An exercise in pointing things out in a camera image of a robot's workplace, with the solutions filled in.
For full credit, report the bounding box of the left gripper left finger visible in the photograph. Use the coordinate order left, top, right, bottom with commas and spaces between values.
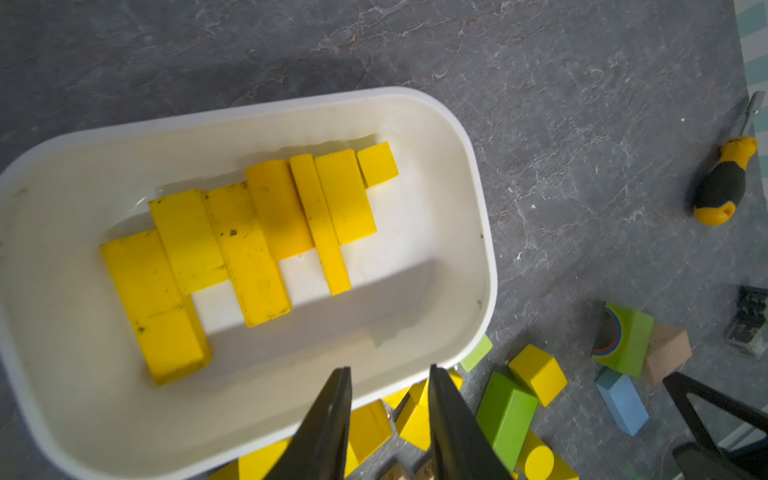
265, 367, 352, 479

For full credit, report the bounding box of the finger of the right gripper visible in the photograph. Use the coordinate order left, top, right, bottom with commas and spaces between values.
663, 373, 767, 479

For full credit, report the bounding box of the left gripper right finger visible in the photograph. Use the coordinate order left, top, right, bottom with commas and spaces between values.
428, 364, 512, 479

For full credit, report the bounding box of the thin yellow stick block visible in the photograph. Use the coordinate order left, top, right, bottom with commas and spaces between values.
289, 154, 351, 295

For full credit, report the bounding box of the yellow plank block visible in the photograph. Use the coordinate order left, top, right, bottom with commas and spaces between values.
149, 189, 228, 295

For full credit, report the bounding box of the small yellow cube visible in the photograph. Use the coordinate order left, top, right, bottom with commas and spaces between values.
356, 142, 399, 188

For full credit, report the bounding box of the right natural wooden plank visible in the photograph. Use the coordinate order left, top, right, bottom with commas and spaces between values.
414, 457, 435, 480

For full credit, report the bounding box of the natural wooden plank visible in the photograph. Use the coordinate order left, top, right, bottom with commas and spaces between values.
414, 457, 435, 480
378, 459, 412, 480

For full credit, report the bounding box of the left natural wooden plank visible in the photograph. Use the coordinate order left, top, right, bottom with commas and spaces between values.
378, 459, 412, 480

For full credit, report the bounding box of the yellow round disc block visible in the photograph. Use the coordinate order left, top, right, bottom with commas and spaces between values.
516, 430, 579, 480

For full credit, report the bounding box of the small green cube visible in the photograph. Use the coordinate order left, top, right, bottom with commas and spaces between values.
460, 335, 493, 373

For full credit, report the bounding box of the tan wooden cube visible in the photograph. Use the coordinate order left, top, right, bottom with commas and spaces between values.
642, 322, 692, 384

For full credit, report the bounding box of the small grey metal clip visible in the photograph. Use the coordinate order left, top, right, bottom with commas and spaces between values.
725, 285, 767, 360

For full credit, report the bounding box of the light blue block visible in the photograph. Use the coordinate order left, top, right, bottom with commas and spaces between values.
595, 368, 649, 436

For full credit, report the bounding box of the white plastic tub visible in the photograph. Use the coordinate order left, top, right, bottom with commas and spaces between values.
1, 87, 497, 479

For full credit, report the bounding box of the green rectangular block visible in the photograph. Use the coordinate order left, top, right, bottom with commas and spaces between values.
591, 302, 655, 378

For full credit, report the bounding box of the yellow black screwdriver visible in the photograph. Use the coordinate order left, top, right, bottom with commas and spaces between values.
693, 90, 765, 226

